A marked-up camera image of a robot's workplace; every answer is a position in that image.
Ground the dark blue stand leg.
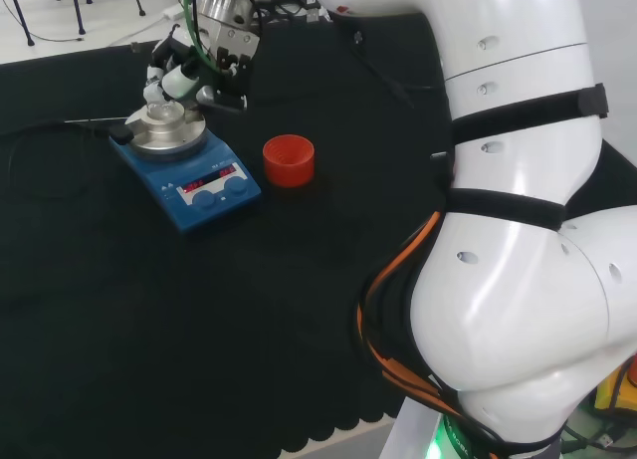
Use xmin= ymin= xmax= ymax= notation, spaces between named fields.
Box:
xmin=68 ymin=0 xmax=87 ymax=36
xmin=6 ymin=0 xmax=36 ymax=48

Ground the black heater cable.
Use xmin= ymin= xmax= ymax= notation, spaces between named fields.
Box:
xmin=0 ymin=121 xmax=120 ymax=202

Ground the thin steel probe rod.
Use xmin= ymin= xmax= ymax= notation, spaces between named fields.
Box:
xmin=63 ymin=115 xmax=131 ymax=125

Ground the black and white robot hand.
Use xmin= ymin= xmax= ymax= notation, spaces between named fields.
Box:
xmin=142 ymin=24 xmax=216 ymax=105

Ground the orange cable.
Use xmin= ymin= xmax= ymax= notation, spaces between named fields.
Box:
xmin=356 ymin=212 xmax=499 ymax=433

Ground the heater with blue base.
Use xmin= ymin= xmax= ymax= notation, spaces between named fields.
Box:
xmin=108 ymin=103 xmax=263 ymax=237

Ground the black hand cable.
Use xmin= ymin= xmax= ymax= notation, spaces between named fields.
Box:
xmin=333 ymin=3 xmax=440 ymax=110

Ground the black arm strap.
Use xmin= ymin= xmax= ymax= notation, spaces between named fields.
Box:
xmin=449 ymin=83 xmax=609 ymax=145
xmin=446 ymin=186 xmax=567 ymax=232

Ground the yellow stop button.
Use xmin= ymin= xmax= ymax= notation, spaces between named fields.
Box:
xmin=593 ymin=353 xmax=637 ymax=424

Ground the black bench cloth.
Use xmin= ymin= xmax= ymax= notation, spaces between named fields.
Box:
xmin=0 ymin=13 xmax=637 ymax=455

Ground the green cable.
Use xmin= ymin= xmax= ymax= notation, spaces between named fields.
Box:
xmin=180 ymin=0 xmax=221 ymax=78

